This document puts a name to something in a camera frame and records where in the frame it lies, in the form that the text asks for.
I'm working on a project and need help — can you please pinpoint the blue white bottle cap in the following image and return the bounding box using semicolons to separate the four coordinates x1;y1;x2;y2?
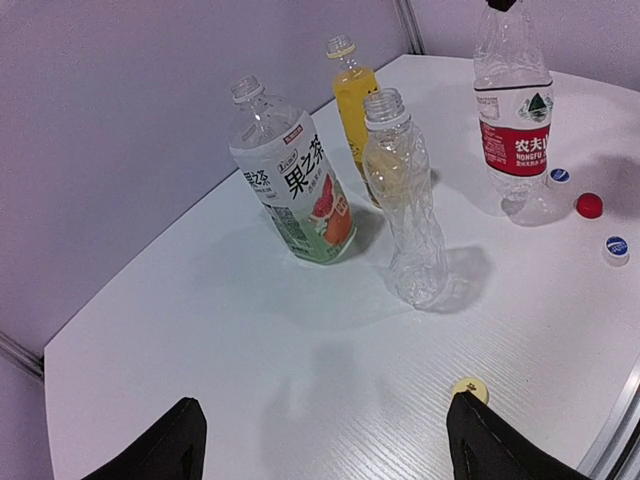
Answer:
547;168;571;188
602;236;630;267

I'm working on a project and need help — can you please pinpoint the red label water bottle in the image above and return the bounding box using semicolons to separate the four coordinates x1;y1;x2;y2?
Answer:
473;1;554;216

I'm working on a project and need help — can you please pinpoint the yellow drink bottle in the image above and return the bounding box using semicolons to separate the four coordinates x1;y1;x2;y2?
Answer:
326;34;379;206

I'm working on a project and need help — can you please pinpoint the clear plastic bottle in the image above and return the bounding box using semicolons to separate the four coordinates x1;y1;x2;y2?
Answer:
362;88;448;310

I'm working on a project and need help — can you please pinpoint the red bottle cap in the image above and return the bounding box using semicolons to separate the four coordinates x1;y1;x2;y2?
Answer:
575;192;604;219

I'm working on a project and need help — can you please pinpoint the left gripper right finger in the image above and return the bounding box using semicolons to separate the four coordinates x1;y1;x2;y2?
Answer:
446;392;585;480

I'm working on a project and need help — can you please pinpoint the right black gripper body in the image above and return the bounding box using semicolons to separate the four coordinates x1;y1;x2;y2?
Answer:
486;0;517;11

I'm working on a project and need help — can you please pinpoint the fruit tea bottle white label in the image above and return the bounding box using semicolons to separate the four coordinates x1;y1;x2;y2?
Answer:
228;76;356;264

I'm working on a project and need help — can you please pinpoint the right aluminium frame post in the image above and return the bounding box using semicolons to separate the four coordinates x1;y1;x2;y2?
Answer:
393;0;426;55

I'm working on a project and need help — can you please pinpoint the aluminium frame post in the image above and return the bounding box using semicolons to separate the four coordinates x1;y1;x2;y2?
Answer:
0;332;45;383
393;0;426;55

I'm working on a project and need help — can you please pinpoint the front aluminium rail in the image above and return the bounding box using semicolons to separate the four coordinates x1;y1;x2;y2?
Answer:
577;359;640;480

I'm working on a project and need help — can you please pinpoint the yellow bottle cap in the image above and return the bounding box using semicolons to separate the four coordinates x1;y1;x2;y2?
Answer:
451;377;490;405

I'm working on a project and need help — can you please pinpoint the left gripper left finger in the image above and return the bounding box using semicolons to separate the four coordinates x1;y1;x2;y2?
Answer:
85;397;207;480

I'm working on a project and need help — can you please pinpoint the left aluminium frame post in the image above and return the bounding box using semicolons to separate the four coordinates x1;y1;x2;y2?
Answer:
0;332;45;383

